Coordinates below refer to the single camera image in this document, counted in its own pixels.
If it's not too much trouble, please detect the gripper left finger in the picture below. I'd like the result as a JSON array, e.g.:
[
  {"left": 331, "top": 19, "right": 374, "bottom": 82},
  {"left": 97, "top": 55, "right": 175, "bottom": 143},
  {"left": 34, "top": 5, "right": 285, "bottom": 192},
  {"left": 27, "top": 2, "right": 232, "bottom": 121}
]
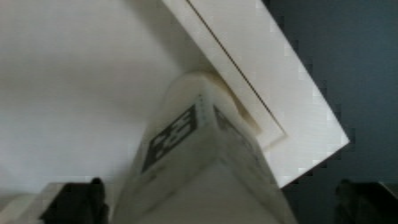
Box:
[{"left": 40, "top": 178, "right": 111, "bottom": 224}]

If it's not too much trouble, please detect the white leg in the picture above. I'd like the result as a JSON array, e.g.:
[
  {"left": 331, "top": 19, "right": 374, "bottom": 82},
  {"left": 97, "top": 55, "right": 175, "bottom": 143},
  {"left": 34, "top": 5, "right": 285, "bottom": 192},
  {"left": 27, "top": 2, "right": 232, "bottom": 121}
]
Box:
[{"left": 113, "top": 72, "right": 299, "bottom": 224}]

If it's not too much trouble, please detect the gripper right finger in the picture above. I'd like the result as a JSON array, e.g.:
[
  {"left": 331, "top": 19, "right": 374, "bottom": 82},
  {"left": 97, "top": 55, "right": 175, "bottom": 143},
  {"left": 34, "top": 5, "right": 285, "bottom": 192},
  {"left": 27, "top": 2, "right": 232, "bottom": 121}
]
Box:
[{"left": 335, "top": 179, "right": 398, "bottom": 224}]

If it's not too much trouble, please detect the white U-shaped fence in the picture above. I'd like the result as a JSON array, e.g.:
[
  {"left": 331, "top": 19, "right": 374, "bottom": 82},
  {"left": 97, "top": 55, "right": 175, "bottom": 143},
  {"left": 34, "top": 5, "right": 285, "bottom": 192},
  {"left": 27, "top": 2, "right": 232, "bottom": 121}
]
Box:
[{"left": 187, "top": 0, "right": 352, "bottom": 188}]

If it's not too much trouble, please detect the white square tabletop part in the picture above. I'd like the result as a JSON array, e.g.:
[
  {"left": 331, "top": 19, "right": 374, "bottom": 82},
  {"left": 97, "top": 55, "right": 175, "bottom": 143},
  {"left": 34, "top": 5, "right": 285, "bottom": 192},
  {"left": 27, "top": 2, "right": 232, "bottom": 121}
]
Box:
[{"left": 0, "top": 0, "right": 287, "bottom": 224}]

